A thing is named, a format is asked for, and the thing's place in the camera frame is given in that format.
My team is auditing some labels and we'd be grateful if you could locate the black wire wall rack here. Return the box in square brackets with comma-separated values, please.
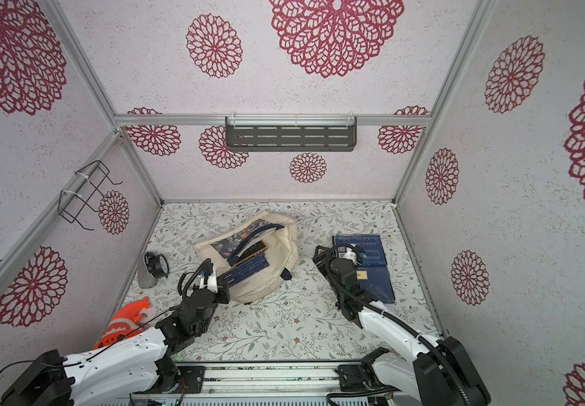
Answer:
[57, 160, 122, 232]

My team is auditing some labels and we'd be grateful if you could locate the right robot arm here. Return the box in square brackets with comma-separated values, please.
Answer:
[313, 244, 492, 405]

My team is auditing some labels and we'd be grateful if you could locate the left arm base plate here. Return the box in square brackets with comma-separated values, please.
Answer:
[162, 365, 206, 394]

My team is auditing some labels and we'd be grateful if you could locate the cream canvas tote bag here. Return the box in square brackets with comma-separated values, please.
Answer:
[194, 211, 299, 304]

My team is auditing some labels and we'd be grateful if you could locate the aluminium rail frame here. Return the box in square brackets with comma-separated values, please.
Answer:
[56, 359, 484, 406]

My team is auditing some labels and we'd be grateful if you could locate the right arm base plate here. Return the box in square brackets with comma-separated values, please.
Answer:
[336, 363, 385, 392]

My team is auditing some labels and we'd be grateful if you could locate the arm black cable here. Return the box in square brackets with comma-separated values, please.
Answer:
[0, 303, 182, 404]
[317, 243, 471, 406]

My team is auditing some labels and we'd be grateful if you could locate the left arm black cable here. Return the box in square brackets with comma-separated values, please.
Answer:
[0, 303, 182, 404]

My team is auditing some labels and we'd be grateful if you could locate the red toy figure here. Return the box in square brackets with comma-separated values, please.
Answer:
[94, 297, 150, 349]

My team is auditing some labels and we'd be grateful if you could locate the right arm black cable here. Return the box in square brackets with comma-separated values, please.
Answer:
[317, 243, 471, 406]

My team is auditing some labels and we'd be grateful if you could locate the grey slotted wall shelf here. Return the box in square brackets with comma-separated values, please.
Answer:
[225, 116, 358, 152]

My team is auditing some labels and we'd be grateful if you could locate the blue book yellow label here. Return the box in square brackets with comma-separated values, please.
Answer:
[356, 267, 396, 304]

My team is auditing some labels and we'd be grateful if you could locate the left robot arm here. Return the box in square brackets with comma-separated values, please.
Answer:
[0, 259, 229, 405]

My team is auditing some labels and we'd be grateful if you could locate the blue book with barcode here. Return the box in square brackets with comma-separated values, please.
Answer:
[332, 234, 387, 267]

